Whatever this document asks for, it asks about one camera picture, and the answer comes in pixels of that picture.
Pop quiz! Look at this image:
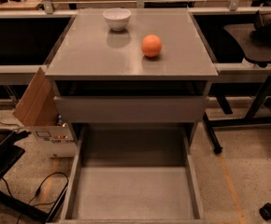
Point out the grey drawer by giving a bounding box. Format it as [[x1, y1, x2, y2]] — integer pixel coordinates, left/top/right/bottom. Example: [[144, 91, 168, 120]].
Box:
[[54, 96, 208, 123], [59, 125, 207, 224]]

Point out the grey drawer cabinet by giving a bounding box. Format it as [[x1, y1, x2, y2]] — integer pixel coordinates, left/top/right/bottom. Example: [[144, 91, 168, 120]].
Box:
[[46, 8, 218, 138]]

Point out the grey top drawer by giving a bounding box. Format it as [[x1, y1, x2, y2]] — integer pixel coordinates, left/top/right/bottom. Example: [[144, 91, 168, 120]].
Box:
[[54, 96, 208, 123]]

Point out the orange fruit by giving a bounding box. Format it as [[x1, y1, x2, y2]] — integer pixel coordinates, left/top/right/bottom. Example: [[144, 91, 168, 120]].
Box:
[[141, 35, 162, 58]]

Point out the white ceramic bowl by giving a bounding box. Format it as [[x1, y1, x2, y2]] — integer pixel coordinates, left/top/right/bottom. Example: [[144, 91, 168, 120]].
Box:
[[103, 8, 132, 31]]

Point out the brown cardboard box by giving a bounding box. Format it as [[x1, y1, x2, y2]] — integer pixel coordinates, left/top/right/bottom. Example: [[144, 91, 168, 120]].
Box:
[[13, 68, 76, 158]]

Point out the black office chair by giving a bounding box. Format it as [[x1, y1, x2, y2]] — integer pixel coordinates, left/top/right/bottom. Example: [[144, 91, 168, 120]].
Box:
[[224, 10, 271, 67]]

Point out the black caster wheel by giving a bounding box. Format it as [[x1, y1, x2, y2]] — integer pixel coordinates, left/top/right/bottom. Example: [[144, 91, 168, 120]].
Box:
[[259, 203, 271, 220]]

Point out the black floor cable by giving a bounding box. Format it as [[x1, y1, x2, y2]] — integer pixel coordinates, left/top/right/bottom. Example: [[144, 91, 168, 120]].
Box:
[[0, 99, 70, 224]]

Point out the black stand frame left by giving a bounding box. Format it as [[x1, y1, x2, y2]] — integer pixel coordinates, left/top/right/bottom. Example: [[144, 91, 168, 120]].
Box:
[[0, 129, 68, 224]]

